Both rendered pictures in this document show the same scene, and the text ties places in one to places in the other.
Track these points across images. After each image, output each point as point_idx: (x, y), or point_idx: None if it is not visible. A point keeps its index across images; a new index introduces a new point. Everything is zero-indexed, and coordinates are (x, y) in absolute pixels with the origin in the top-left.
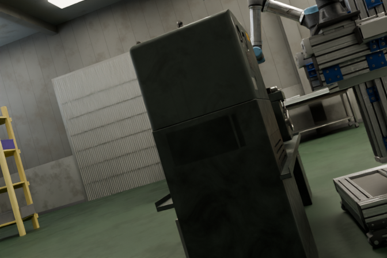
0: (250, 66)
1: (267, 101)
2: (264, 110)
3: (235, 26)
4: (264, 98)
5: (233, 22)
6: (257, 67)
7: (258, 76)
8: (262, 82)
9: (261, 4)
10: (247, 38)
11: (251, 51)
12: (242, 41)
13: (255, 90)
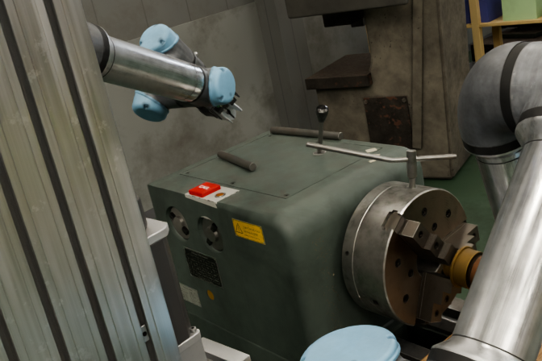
0: (189, 271)
1: (271, 355)
2: (213, 338)
3: (162, 210)
4: (240, 335)
5: (155, 204)
6: (273, 296)
7: (250, 306)
8: (275, 325)
9: (466, 143)
10: (235, 234)
11: (253, 261)
12: (184, 233)
13: (184, 300)
